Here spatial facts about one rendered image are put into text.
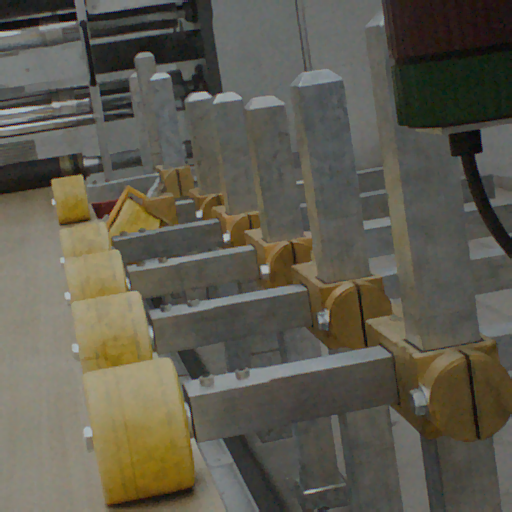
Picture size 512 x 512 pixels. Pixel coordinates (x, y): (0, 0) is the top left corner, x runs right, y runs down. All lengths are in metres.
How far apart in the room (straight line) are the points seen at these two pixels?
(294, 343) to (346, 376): 0.47
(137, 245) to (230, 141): 0.16
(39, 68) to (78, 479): 2.22
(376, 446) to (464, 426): 0.29
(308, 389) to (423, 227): 0.12
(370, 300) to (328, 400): 0.20
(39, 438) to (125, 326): 0.11
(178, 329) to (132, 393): 0.26
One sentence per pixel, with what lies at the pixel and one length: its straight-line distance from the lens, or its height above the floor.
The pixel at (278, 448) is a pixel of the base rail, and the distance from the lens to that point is 1.50.
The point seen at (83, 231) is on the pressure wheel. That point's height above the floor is 0.98.
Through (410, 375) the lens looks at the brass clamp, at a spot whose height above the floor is 0.96.
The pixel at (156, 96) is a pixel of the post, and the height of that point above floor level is 1.10.
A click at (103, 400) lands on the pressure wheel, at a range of 0.75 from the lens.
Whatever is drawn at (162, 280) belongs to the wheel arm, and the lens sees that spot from 1.26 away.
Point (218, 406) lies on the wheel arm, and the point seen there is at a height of 0.95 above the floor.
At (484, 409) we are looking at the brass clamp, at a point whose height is 0.94.
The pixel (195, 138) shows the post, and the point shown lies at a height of 1.05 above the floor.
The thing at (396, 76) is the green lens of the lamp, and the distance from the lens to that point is 0.48.
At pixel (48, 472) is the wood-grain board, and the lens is 0.88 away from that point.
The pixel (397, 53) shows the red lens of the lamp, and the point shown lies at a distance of 0.48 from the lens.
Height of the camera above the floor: 1.16
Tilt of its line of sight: 9 degrees down
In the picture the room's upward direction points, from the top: 9 degrees counter-clockwise
